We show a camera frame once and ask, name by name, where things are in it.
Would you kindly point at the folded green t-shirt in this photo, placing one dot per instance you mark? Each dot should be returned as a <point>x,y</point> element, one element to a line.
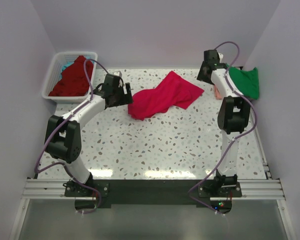
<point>247,82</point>

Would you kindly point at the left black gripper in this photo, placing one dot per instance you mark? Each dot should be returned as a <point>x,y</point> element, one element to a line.
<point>124,100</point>

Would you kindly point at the white plastic laundry basket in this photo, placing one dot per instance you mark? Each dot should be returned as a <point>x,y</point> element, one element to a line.
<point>53,75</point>

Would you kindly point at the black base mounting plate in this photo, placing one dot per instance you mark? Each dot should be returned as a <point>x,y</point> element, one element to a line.
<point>103,194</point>

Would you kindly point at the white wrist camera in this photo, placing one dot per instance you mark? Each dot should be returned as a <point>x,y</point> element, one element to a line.
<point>118,73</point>
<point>221,56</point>

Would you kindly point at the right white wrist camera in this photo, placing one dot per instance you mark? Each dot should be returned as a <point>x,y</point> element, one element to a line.
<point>221,56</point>

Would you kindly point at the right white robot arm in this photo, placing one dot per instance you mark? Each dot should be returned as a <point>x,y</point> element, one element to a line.
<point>232,119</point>

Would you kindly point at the pink red t-shirt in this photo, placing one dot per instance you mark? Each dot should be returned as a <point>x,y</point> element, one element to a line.
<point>173,90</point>

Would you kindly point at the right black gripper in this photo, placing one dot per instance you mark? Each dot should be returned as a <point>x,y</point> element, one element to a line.
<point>200,76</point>

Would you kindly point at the light blue t-shirt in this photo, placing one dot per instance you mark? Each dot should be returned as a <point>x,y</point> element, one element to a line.
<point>77,66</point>

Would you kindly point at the aluminium rail frame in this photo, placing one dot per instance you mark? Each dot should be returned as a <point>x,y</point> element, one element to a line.
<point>251,189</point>

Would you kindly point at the dark red t-shirt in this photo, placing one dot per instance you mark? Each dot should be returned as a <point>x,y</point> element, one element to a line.
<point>71,85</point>

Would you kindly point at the folded peach t-shirt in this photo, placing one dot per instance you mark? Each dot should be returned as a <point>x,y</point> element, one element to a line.
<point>217,94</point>

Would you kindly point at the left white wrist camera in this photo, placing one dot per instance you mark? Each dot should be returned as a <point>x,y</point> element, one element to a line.
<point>118,73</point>

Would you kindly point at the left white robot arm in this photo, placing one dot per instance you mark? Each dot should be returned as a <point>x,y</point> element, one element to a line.
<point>63,134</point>

